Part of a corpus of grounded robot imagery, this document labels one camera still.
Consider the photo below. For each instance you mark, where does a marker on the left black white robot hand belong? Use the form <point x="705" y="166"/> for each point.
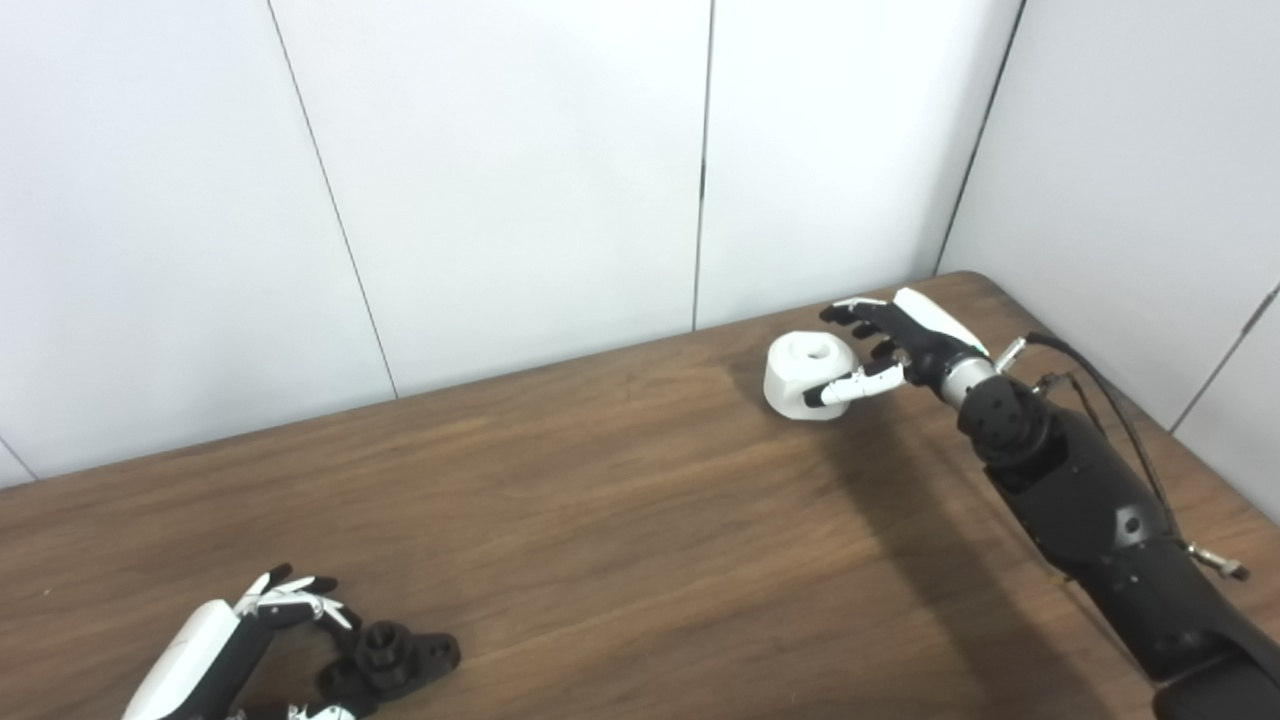
<point x="190" y="655"/>

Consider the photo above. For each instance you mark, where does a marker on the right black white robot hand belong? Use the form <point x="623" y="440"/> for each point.
<point x="930" y="335"/>

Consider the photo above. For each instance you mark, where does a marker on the round white plastic piece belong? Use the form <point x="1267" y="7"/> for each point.
<point x="790" y="385"/>

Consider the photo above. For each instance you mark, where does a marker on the black plastic holder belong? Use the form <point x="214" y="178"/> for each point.
<point x="420" y="655"/>

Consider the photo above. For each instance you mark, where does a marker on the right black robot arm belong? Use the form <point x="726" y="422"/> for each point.
<point x="1100" y="510"/>

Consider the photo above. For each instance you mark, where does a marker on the black wall panel hinge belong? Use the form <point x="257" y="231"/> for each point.
<point x="702" y="180"/>
<point x="1250" y="312"/>

